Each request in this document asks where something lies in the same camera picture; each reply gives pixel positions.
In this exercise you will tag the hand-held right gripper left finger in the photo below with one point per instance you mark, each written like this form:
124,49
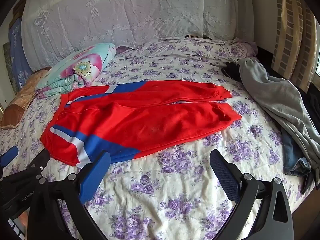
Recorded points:
96,177

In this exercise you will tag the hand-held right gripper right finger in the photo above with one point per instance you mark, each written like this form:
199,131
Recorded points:
225,177

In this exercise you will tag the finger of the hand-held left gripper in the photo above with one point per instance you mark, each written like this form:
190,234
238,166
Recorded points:
10,153
37,162

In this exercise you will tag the red pants with blue stripe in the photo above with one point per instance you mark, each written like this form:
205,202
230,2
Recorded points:
150,120

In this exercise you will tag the purple floral bed sheet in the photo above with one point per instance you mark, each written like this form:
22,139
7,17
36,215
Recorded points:
175,192

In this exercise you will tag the brown pillow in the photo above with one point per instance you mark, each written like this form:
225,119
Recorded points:
20,100

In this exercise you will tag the blue jeans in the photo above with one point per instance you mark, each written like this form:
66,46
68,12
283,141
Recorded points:
291,150

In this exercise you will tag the grey garment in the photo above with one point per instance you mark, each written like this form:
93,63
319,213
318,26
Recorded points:
275,97

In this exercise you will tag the blue printed cloth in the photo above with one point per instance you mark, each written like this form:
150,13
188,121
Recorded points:
18,52

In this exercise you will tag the folded floral quilt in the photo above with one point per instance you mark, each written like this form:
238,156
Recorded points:
82,65

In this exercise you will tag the black glove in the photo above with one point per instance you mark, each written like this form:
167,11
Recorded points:
231,70

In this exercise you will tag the dark cloth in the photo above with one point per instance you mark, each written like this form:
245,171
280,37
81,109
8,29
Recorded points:
308,100

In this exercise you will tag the pale purple pillow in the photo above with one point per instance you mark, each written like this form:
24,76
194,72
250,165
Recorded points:
243,47

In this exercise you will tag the beige brick pattern curtain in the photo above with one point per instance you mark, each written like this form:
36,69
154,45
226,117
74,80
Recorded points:
292,30

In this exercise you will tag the white lace cloth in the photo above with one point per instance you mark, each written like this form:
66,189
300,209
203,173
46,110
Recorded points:
125,12

